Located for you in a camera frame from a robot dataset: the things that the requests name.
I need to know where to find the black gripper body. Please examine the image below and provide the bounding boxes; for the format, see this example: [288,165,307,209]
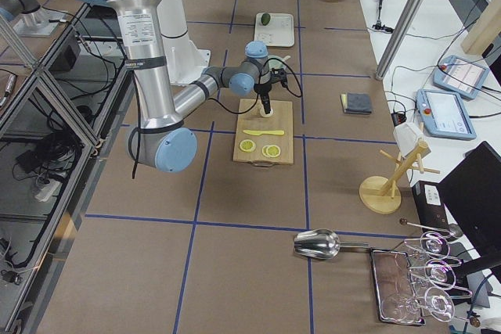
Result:
[254,83,272,104]

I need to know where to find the white steamed bun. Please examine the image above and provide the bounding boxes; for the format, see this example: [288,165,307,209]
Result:
[259,107,274,118]

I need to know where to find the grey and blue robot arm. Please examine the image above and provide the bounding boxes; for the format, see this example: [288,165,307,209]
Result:
[80,0,272,172]

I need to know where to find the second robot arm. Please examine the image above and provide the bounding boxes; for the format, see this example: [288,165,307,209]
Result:
[1,0,60,37]

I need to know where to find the light green bowl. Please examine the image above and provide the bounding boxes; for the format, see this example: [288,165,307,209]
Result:
[266,55,290,71]

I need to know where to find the yellow plastic knife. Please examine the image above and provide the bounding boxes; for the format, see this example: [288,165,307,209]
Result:
[242,129,285,136]

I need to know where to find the wooden cutting board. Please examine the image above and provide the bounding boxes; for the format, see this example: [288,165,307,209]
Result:
[232,99,294,165]

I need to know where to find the lower lemon slice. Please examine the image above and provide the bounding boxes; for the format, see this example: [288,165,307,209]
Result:
[239,139,256,153]

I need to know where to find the cream bear tray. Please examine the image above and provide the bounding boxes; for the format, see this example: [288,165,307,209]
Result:
[254,13,294,47]

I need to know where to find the green avocado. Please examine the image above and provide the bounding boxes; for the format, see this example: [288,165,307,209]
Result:
[260,13,271,26]

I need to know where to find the folded grey and yellow cloth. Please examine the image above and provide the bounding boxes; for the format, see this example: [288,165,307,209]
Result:
[340,92,373,115]

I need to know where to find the white mug on stand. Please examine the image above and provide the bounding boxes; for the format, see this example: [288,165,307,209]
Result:
[393,122,424,157]

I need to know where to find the wooden mug tree stand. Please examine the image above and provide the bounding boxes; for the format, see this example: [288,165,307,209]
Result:
[359,138,440,214]

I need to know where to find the shiny metal scoop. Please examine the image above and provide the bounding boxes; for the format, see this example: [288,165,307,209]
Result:
[294,228,370,260]

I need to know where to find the near teach pendant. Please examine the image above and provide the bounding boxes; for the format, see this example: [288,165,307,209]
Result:
[416,89,477,140]

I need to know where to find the teach pendant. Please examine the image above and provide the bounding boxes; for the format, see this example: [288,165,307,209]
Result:
[433,55,490,100]
[416,89,477,140]

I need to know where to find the far teach pendant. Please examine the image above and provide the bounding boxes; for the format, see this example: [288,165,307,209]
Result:
[433,55,490,100]

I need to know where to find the wine glass far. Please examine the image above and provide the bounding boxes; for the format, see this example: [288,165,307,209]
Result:
[403,231,450,260]

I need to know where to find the wine glass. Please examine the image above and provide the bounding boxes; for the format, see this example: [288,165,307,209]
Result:
[408,260,456,291]
[403,231,450,260]
[379,287,474,325]

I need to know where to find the black monitor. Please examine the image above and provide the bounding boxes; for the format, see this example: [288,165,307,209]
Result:
[438,141,500,263]

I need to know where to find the dark rectangular tray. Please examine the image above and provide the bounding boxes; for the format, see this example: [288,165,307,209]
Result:
[369,249,426,327]

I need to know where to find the wine glass middle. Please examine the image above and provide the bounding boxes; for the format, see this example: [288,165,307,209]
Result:
[408,260,456,291]

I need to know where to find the wine glass near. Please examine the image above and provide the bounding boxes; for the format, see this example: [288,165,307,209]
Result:
[379,287,474,325]

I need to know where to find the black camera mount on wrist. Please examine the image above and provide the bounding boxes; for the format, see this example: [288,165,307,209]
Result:
[270,68,288,88]

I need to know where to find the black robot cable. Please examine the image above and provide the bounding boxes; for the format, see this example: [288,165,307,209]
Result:
[211,56,304,116]

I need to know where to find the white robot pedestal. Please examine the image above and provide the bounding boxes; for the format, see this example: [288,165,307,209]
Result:
[157,0,211,85]

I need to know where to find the aluminium frame post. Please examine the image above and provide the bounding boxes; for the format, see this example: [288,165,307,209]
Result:
[375,0,423,81]

